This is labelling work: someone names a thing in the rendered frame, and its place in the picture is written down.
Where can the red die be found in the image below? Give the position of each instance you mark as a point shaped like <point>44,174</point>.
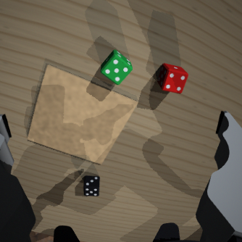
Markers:
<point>172,78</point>

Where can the black die with white pips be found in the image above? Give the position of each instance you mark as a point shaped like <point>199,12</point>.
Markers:
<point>91,185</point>

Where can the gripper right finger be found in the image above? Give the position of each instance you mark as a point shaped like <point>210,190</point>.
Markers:
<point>220,208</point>

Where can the green die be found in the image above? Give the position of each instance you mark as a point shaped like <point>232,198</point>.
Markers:
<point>116,67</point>

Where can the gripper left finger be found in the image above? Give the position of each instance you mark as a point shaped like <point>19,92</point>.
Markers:
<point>16,214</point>

